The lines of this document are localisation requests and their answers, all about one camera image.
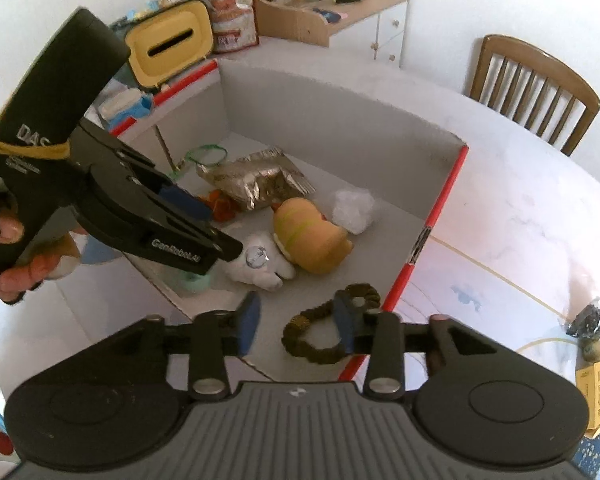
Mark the clear bag of dark bits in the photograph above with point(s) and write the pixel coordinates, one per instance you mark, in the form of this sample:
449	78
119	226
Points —
587	321

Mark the blue white tissue packet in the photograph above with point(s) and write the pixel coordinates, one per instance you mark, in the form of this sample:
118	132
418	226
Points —
125	106

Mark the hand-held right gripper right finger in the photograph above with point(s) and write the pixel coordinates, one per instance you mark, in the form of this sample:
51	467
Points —
342	322

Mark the white plush toy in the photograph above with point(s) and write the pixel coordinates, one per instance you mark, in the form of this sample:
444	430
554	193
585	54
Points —
257	265

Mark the yellow small box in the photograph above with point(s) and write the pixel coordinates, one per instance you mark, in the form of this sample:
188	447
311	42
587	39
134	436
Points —
596	390

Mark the silver foil snack packet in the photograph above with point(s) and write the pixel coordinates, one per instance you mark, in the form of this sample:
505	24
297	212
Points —
257	180

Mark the yellow rubber band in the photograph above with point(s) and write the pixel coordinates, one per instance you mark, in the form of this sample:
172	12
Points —
30	151

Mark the wooden white cabinet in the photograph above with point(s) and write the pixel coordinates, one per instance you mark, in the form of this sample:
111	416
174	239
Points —
360	25

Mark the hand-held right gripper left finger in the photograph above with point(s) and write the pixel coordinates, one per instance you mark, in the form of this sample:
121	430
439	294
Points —
250	322

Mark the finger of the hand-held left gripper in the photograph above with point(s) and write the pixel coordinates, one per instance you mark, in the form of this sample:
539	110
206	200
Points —
180	199
175	247

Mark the teal oval stone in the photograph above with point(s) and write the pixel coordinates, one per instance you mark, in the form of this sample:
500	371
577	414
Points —
200	282

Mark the dark blue speckled mat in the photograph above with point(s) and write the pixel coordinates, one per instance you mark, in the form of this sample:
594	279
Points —
587	457

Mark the person's left hand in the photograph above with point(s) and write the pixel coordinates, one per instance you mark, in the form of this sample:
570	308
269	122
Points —
45	265

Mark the clear bag of white crystals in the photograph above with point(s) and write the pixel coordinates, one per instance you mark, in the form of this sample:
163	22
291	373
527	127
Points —
352	209

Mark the green embroidered tassel sachet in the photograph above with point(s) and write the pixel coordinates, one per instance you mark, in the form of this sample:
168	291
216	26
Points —
220	205

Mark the wooden chair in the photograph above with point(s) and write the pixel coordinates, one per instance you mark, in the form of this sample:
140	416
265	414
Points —
535	95

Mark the red white snack bag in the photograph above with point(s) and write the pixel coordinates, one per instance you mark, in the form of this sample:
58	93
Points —
220	5

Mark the grey-green oval stone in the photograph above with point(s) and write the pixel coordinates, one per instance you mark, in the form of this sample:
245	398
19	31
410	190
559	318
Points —
593	350

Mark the orange plush toy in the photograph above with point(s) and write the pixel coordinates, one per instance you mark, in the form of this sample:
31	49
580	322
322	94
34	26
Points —
307	232

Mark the red cardboard box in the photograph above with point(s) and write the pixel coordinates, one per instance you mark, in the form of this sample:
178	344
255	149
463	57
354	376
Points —
330	120

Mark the brown braided scrunchie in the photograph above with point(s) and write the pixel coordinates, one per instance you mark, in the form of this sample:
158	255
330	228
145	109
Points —
315	332

